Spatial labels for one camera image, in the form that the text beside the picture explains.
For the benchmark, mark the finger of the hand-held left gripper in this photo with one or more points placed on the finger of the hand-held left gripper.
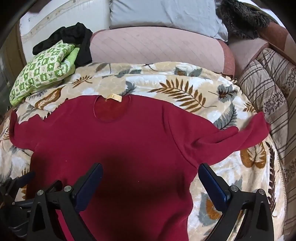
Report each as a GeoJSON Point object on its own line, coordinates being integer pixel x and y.
{"type": "Point", "coordinates": [24, 180]}

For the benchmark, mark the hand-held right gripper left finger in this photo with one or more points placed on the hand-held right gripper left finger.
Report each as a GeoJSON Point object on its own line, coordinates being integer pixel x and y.
{"type": "Point", "coordinates": [89, 185]}

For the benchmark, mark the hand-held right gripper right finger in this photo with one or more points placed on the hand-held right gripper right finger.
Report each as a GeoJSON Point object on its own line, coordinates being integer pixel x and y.
{"type": "Point", "coordinates": [211, 183]}

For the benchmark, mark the red sweater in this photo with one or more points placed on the red sweater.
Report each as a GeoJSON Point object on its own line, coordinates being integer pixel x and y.
{"type": "Point", "coordinates": [129, 139]}

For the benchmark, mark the leaf print blanket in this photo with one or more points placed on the leaf print blanket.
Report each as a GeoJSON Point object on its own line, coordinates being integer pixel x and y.
{"type": "Point", "coordinates": [185, 92]}

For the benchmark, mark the striped brown quilt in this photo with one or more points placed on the striped brown quilt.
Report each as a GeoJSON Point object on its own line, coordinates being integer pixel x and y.
{"type": "Point", "coordinates": [272, 92]}

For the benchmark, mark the green patterned pillow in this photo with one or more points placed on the green patterned pillow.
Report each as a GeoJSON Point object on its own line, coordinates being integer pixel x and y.
{"type": "Point", "coordinates": [44, 67]}

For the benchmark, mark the wooden furniture panel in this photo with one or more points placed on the wooden furniture panel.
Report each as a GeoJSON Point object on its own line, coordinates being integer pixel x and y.
{"type": "Point", "coordinates": [12, 53]}

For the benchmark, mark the pink quilted cushion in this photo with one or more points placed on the pink quilted cushion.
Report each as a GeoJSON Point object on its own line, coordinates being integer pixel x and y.
{"type": "Point", "coordinates": [157, 48]}

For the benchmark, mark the black garment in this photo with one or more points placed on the black garment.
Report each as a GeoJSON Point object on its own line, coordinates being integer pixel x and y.
{"type": "Point", "coordinates": [76, 34]}

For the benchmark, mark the brown pink cushion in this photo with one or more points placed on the brown pink cushion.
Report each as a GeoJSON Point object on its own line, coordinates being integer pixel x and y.
{"type": "Point", "coordinates": [272, 37]}

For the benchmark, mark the white bed headboard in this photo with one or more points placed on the white bed headboard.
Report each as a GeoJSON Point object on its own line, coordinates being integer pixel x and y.
{"type": "Point", "coordinates": [57, 16]}

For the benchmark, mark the dark fur garment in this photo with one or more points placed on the dark fur garment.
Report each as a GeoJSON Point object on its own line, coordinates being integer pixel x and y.
{"type": "Point", "coordinates": [242, 16]}

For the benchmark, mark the grey pillow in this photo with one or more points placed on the grey pillow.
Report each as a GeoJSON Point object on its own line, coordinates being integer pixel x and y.
{"type": "Point", "coordinates": [166, 14]}

